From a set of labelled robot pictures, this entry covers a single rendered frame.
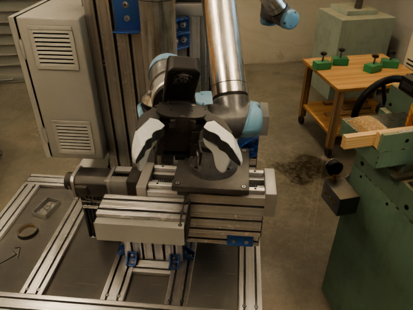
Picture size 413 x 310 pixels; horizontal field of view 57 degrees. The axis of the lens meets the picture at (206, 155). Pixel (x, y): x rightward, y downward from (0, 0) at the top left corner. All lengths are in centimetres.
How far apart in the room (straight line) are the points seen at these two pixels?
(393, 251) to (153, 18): 101
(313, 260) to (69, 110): 137
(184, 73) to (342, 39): 301
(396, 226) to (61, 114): 111
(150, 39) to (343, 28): 265
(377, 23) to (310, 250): 215
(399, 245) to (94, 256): 120
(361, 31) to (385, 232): 240
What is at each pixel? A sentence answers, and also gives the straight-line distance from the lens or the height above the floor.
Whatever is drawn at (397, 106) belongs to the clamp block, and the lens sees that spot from 149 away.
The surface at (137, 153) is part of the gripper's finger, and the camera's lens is 47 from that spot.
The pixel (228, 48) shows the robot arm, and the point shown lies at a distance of 81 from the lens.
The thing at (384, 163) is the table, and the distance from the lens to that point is 124.
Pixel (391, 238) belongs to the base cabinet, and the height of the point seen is 60.
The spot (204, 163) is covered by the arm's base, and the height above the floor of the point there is 87.
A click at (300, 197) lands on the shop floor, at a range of 241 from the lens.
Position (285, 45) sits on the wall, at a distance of 440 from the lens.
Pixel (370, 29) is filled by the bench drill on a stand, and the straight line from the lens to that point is 360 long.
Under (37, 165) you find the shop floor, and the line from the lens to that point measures 285.
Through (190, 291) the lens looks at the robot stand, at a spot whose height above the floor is 21.
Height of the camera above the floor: 149
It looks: 33 degrees down
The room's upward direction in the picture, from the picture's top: straight up
